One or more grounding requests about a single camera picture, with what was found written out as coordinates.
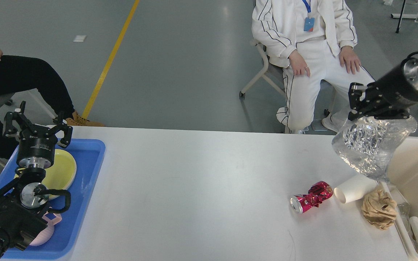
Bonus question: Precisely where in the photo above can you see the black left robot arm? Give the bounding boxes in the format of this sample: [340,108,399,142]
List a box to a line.
[0,101,73,258]

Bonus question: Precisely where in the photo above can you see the yellow round plastic plate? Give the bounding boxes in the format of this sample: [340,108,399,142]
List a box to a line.
[9,147,77,210]

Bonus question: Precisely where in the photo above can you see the silver foil pouch with paper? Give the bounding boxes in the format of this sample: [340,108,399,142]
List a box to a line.
[397,203,418,254]

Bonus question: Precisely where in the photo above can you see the pink ribbed mug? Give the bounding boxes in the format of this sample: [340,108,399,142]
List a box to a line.
[30,212,62,246]

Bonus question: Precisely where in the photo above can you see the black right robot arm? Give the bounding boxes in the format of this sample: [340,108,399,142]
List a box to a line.
[348,53,418,121]

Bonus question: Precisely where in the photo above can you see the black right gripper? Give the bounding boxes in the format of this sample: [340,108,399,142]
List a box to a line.
[347,58,418,121]

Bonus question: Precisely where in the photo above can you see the beige plastic bin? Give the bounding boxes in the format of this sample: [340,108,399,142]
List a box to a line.
[382,137,418,261]

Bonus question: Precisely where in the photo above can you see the person in white tracksuit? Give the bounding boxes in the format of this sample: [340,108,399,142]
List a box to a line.
[251,0,374,134]

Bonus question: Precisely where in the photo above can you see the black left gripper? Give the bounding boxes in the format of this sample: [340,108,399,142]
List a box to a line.
[3,101,73,169]

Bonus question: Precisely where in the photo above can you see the white wheeled chair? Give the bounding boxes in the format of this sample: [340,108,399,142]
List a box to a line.
[239,39,337,119]

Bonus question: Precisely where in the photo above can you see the silver foil bag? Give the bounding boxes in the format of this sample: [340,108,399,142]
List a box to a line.
[332,116,418,182]

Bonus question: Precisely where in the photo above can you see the small crumpled brown paper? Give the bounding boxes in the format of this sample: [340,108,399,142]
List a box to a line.
[361,187,397,230]

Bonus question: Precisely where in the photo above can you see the person in black trousers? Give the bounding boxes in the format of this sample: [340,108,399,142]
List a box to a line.
[0,35,105,158]

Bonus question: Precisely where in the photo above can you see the white paper cup lying sideways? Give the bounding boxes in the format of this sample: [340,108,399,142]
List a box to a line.
[333,174,378,203]

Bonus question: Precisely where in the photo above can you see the clear floor plate right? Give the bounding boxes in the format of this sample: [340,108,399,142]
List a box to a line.
[311,119,329,132]

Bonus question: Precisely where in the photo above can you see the crushed red soda can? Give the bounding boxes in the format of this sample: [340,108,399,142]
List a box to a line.
[290,181,333,213]

